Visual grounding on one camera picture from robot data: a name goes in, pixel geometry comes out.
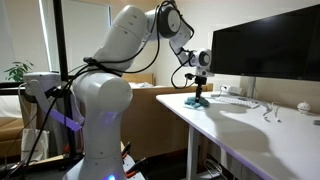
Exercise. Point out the white paper bag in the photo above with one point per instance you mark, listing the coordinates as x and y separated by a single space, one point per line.
33 146

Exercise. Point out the blue terry towel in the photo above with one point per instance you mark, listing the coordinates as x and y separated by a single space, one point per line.
196 104

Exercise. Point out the small white ball figure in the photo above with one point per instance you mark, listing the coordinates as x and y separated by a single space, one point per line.
304 107

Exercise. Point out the black horizontal bar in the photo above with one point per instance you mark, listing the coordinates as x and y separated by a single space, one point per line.
10 85

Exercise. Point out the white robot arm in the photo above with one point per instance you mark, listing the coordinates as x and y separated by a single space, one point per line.
100 100

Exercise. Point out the white cushion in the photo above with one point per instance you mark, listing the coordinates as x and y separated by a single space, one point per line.
8 106

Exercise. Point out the brown sofa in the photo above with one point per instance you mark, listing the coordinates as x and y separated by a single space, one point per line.
10 133

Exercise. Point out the white keyboard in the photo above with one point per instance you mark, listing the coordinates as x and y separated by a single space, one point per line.
240 102

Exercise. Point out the grey monitor stand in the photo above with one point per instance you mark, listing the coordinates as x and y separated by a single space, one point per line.
251 87

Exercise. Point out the white desk leg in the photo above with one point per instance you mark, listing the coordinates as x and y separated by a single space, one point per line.
192 153

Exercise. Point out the green potted plant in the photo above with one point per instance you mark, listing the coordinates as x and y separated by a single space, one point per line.
18 71

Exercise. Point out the large black monitor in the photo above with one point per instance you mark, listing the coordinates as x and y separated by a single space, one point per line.
266 43

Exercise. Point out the white robot base platform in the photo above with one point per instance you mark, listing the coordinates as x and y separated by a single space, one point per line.
128 163

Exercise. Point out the black vertical pole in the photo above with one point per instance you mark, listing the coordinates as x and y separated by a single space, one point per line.
60 33

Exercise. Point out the white window blind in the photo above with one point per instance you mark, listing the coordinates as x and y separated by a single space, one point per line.
86 33

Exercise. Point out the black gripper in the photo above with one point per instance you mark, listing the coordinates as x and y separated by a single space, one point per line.
199 81

